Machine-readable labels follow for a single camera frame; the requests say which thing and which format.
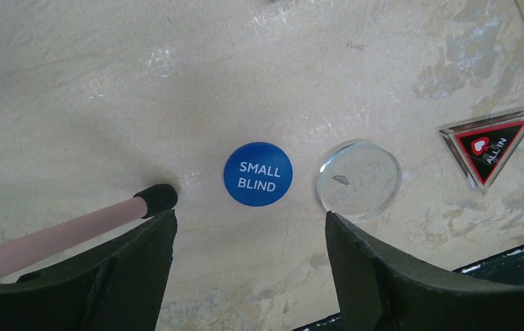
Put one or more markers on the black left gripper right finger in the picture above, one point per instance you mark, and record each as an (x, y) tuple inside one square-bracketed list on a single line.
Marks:
[(408, 292)]

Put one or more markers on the pink music stand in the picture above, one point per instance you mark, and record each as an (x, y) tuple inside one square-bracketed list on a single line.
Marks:
[(20, 253)]

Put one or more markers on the triangular all in button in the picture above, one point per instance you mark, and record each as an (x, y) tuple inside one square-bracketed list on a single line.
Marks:
[(483, 145)]

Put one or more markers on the blue small blind button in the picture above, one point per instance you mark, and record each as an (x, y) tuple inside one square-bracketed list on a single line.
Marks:
[(258, 174)]

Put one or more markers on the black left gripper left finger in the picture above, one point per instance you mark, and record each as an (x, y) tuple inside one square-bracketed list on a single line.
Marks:
[(118, 285)]

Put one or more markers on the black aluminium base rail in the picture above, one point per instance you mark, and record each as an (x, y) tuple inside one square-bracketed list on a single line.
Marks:
[(472, 283)]

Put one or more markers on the clear round dealer button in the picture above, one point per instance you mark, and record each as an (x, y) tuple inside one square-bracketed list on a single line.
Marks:
[(358, 180)]

